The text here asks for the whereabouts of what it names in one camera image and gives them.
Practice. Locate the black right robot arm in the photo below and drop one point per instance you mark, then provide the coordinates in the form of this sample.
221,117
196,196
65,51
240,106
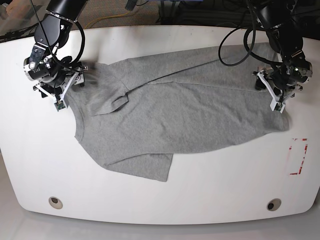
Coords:
51,34

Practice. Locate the grey T-shirt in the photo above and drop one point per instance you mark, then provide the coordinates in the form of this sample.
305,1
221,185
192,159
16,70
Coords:
133,115

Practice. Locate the right table grommet hole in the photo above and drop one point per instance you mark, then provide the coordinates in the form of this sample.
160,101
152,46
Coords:
274,204

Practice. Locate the red tape rectangle marking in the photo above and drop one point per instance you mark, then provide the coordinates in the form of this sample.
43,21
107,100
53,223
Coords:
296,156

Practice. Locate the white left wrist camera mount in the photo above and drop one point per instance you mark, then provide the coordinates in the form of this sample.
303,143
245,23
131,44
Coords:
272,92

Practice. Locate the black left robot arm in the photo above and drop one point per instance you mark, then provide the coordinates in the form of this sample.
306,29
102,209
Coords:
275,18

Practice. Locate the left table grommet hole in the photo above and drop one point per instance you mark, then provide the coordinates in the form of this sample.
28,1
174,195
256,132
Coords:
55,203

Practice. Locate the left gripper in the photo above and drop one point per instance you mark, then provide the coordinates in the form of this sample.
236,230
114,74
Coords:
292,71

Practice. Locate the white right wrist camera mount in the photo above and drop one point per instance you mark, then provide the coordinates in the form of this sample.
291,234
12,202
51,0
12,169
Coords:
59,85

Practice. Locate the black stand legs on floor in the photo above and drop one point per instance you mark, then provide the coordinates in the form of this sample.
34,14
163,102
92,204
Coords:
19,34

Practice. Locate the table grommet hole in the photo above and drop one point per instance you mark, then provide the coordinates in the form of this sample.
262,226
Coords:
55,203
274,204

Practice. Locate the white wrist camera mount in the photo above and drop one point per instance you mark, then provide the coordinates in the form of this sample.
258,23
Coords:
272,92
59,85

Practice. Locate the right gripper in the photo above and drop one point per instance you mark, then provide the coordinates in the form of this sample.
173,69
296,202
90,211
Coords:
41,64

